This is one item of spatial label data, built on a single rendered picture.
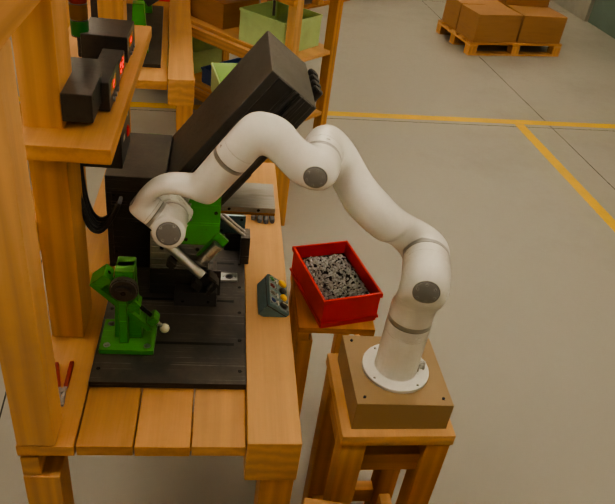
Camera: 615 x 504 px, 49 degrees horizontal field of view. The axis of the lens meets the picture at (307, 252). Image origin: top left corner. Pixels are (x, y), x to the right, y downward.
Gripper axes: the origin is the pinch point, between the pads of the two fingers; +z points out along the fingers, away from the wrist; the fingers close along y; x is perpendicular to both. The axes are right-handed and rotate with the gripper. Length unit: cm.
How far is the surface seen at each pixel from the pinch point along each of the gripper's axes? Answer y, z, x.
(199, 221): -10.0, 2.9, 0.2
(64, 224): 17.3, -23.8, 20.3
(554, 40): -231, 568, -314
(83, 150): 28.2, -39.5, -1.4
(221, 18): 26, 319, -39
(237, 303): -37.6, 1.0, 8.9
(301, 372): -76, 11, 12
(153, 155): 11.8, 21.7, 1.0
